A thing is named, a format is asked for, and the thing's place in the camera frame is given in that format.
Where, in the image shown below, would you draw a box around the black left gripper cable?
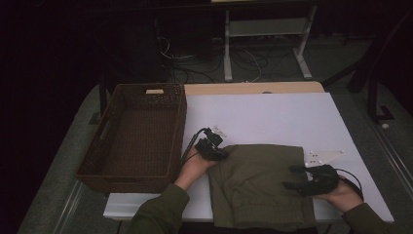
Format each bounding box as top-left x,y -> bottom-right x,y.
178,127 -> 212,171

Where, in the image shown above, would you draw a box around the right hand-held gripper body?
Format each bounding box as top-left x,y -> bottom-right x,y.
298,149 -> 345,198

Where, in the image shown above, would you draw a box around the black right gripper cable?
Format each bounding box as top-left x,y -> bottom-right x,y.
335,168 -> 364,201

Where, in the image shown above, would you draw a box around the tangle of floor cables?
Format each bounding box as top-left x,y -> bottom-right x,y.
155,35 -> 271,84

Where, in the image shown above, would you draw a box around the brown woven basket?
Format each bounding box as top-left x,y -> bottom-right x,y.
74,83 -> 188,195

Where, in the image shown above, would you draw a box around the person's left hand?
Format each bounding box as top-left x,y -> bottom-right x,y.
174,145 -> 217,191

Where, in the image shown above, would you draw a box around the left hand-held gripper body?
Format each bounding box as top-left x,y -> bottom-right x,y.
194,126 -> 228,162

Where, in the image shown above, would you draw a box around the dark metal stand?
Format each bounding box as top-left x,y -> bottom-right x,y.
320,9 -> 413,123

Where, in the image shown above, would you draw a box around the olive green pants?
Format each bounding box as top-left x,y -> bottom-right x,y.
207,144 -> 318,232

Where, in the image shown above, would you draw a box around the white metal stand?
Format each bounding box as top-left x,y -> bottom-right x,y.
223,4 -> 318,82

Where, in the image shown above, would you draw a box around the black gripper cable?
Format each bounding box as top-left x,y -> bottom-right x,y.
335,168 -> 364,201
178,127 -> 212,171

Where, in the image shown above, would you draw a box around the grey metal rail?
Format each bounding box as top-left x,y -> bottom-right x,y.
369,128 -> 413,196
53,179 -> 87,234

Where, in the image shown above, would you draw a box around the person's right hand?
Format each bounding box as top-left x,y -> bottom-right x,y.
313,176 -> 364,213

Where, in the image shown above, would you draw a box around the black metal table leg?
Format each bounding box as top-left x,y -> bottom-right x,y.
97,76 -> 110,115

